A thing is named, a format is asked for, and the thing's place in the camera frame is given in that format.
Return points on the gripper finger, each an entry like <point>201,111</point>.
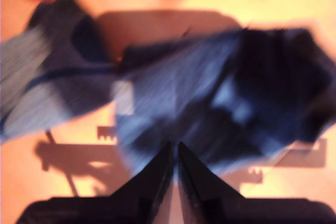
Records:
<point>202,187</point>
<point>155,179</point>

